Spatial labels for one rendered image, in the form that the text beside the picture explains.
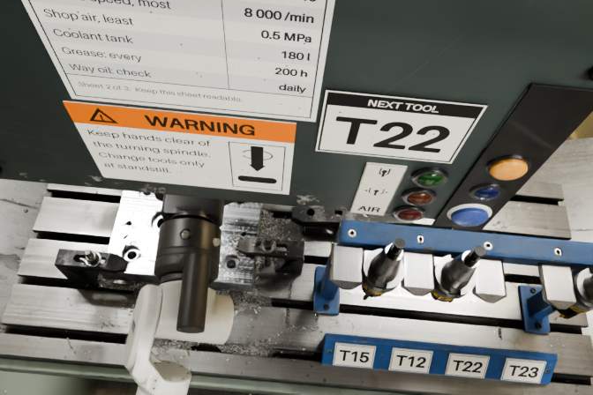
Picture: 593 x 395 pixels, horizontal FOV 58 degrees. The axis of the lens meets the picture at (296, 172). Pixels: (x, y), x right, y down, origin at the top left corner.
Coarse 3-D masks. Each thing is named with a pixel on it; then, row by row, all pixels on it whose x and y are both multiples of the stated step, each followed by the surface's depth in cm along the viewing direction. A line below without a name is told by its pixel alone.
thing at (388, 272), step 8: (376, 256) 79; (384, 256) 75; (400, 256) 75; (376, 264) 78; (384, 264) 76; (392, 264) 75; (400, 264) 77; (376, 272) 79; (384, 272) 78; (392, 272) 78; (384, 280) 80
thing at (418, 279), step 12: (408, 252) 83; (420, 252) 84; (432, 252) 84; (408, 264) 83; (420, 264) 83; (432, 264) 83; (408, 276) 82; (420, 276) 82; (432, 276) 82; (408, 288) 81; (420, 288) 81; (432, 288) 81
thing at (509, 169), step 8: (504, 160) 37; (512, 160) 36; (520, 160) 37; (496, 168) 37; (504, 168) 37; (512, 168) 37; (520, 168) 37; (496, 176) 38; (504, 176) 38; (512, 176) 38; (520, 176) 38
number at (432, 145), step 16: (384, 128) 35; (400, 128) 35; (416, 128) 35; (432, 128) 34; (448, 128) 34; (384, 144) 36; (400, 144) 36; (416, 144) 36; (432, 144) 36; (448, 144) 36
